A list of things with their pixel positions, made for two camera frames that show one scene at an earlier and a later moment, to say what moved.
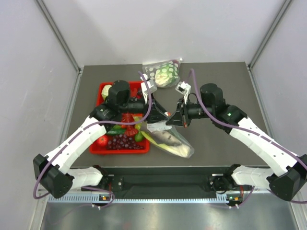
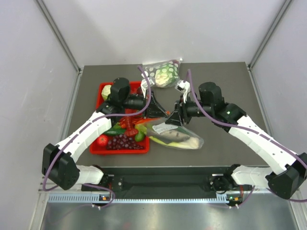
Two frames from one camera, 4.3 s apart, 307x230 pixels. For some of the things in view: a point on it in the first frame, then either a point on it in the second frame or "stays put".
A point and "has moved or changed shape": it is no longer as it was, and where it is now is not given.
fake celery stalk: (182, 150) → (189, 143)
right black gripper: (181, 116) stays put
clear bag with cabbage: (164, 74) stays put
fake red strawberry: (102, 141) stays put
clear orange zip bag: (167, 138) has moved or changed shape
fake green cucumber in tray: (116, 131) stays put
